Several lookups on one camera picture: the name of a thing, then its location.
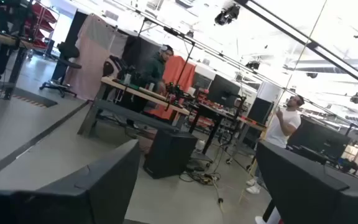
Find black floor mat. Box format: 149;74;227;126
0;84;59;109

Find floor cable bundle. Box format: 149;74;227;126
178;146;228;215

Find person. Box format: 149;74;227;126
140;44;175;97
246;94;306;196

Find yellow hanging cable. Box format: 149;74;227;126
237;0;329;205

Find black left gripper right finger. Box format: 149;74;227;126
255;141;358;224

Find neighbouring black robot arms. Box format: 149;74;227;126
0;0;37;35

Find black office chair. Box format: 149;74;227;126
39;41;83;99

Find red storage rack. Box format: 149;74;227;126
23;1;59;60

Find orange cloth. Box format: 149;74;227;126
144;55;198;121

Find white cabinet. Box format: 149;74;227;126
255;80;285;104

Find black desk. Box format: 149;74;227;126
187;101;269;156

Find pink cloth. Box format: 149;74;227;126
63;13;118;101

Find black ceiling light rail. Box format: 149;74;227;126
233;0;358;94

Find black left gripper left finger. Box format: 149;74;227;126
0;139;142;224

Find black computer tower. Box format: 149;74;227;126
142;129;199;180

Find black computer monitor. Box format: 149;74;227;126
246;97;275;126
206;73;242;109
287;117;351;161

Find black backdrop cloth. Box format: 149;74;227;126
121;35;167;75

